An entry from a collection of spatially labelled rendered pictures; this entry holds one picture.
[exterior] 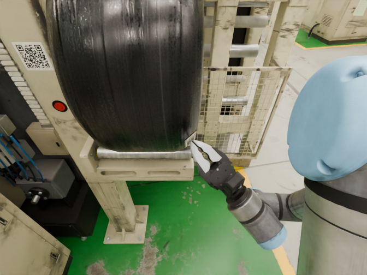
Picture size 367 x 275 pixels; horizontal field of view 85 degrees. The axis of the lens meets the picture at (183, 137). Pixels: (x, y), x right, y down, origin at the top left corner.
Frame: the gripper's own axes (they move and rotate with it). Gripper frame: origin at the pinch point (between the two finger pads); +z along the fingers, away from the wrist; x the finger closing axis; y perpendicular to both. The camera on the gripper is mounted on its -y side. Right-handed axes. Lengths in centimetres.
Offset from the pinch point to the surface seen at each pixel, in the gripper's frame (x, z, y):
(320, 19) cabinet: 416, -17, 272
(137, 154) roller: -14.1, 8.5, 18.5
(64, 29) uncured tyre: -7.9, 31.7, -17.2
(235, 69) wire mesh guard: 48, 10, 36
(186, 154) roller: -1.5, -2.6, 15.6
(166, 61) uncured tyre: 1.9, 16.6, -18.6
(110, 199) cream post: -42, 1, 60
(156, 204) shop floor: -32, -28, 105
